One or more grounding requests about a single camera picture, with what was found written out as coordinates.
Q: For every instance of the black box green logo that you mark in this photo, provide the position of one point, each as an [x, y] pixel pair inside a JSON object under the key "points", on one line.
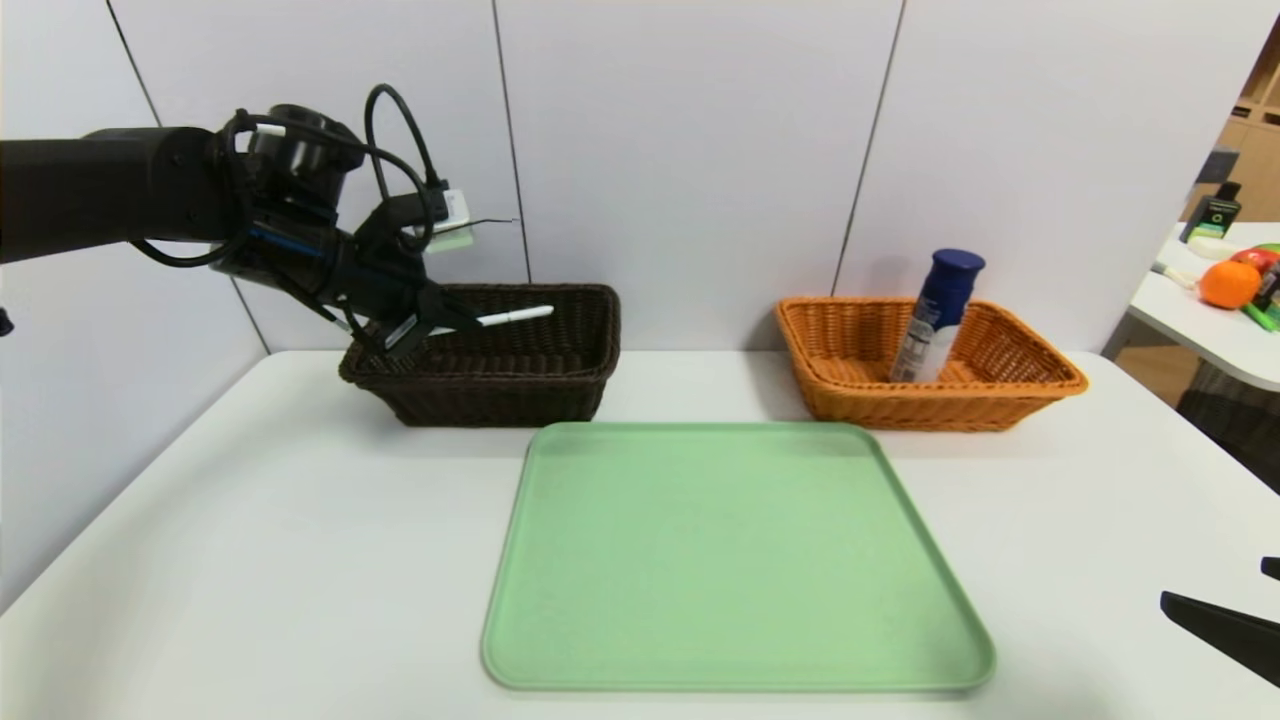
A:
{"points": [[1212, 215]]}

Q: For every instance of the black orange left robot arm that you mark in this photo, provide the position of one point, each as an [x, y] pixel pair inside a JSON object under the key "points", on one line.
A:
{"points": [[100, 190]]}

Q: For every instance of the white side table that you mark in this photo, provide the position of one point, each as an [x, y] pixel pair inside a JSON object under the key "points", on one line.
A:
{"points": [[1200, 330]]}

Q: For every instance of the red food item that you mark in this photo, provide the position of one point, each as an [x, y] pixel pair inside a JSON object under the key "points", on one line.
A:
{"points": [[1255, 257]]}

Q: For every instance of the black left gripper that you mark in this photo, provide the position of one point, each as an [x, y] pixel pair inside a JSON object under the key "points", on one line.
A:
{"points": [[402, 331]]}

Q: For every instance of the orange fruit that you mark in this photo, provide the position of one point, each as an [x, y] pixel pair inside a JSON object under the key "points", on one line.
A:
{"points": [[1230, 284]]}

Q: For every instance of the white utensil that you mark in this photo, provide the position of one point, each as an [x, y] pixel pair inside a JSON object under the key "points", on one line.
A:
{"points": [[1172, 273]]}

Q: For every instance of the blue-capped spray can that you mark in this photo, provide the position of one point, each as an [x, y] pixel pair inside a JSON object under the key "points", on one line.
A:
{"points": [[935, 320]]}

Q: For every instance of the dark chair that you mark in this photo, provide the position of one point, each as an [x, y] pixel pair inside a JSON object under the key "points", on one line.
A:
{"points": [[1235, 420]]}

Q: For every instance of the green item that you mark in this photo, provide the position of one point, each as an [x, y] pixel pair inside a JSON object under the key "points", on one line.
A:
{"points": [[1262, 316]]}

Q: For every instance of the dark brown wicker basket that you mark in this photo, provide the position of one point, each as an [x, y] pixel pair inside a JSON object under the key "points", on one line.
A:
{"points": [[520, 370]]}

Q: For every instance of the light green plastic tray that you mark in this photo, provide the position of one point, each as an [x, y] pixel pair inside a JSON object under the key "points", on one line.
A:
{"points": [[730, 560]]}

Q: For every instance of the wooden cabinet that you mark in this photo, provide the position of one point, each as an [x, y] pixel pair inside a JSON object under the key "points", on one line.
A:
{"points": [[1255, 150]]}

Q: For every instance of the white stylus pen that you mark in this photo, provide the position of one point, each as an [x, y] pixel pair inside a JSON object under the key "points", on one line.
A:
{"points": [[515, 315]]}

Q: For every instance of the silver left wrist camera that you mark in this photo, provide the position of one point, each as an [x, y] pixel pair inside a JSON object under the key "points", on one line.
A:
{"points": [[450, 225]]}

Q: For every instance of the orange wicker basket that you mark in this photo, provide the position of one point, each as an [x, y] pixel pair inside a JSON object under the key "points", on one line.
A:
{"points": [[1020, 370]]}

